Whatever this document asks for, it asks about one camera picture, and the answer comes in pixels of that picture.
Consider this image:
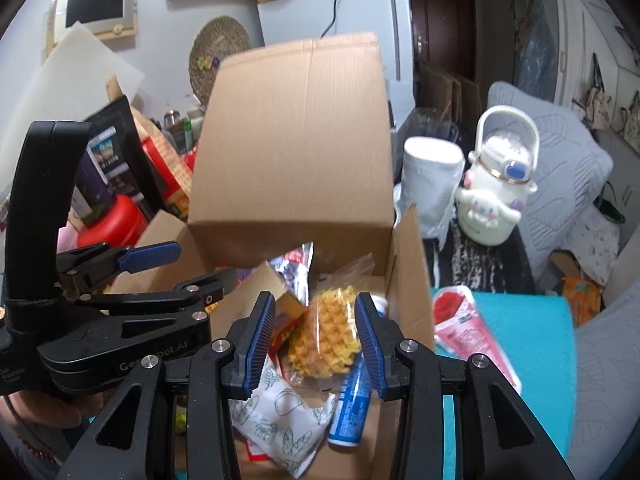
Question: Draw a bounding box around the pink rose wrapper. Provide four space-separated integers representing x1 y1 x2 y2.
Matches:
433 285 522 394

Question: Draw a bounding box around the yellow lollipop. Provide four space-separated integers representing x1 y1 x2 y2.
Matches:
174 405 186 434

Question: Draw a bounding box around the woven round fan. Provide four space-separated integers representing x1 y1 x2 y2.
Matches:
189 15 252 107

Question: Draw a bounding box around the packaged yellow waffle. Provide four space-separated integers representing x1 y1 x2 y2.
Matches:
288 254 374 380

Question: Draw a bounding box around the person's left hand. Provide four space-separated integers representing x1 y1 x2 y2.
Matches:
1 390 104 430

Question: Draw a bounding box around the black stand-up pouch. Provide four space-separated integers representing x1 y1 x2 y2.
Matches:
72 96 164 224

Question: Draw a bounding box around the white cartoon kettle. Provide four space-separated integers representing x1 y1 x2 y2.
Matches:
454 105 540 247

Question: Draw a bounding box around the pink bottle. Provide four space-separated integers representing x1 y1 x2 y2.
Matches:
56 222 79 254

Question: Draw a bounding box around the grey covered chair near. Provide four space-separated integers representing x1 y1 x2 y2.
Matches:
567 283 639 479

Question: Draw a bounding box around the teal bubble mat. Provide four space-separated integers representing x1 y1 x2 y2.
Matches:
473 292 577 456

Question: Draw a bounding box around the open cardboard box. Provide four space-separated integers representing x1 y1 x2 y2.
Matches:
106 30 436 480

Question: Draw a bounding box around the white mini fridge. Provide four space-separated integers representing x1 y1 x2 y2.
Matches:
258 0 416 127

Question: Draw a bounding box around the silver purple snack bag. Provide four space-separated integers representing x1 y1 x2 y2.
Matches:
268 242 314 307

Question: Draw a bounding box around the white doodle print bag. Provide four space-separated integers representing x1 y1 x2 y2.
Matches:
229 356 337 479

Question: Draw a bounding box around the red green snack packet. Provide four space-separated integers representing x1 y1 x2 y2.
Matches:
245 438 270 463

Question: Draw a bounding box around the dark wooden door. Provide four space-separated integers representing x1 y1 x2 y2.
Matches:
410 0 476 91

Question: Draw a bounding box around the wall intercom panel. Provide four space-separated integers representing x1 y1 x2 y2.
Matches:
46 0 138 55

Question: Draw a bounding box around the red plastic canister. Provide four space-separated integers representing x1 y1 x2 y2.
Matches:
77 195 149 248

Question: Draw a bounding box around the white foam board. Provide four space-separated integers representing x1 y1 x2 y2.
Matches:
1 23 144 188

